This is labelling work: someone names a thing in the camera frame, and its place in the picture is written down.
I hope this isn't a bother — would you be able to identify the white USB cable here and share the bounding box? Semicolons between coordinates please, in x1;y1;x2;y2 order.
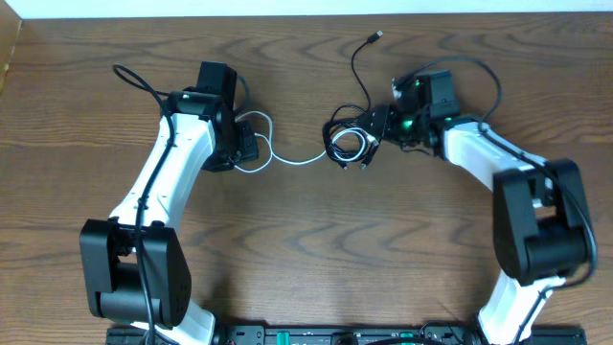
233;110;379;174

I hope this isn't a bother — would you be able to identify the black USB cable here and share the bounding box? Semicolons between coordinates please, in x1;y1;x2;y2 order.
322;30;384;172

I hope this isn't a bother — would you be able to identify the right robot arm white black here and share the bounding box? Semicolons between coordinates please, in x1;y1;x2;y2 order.
357;70;598;344

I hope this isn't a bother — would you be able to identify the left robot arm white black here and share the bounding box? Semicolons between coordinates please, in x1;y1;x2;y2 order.
79;61;258;344

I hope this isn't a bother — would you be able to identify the cardboard panel at left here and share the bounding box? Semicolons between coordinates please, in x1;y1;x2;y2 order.
0;0;23;88

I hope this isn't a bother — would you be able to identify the black left camera cable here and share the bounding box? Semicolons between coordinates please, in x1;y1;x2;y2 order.
111;63;176;345

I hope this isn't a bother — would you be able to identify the black camera cable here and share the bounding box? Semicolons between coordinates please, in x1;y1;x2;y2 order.
111;63;176;345
395;55;600;345

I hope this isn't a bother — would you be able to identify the black right camera cable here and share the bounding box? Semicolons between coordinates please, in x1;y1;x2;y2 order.
395;55;600;345

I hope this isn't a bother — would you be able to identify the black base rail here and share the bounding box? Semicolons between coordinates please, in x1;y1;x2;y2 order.
103;321;588;345

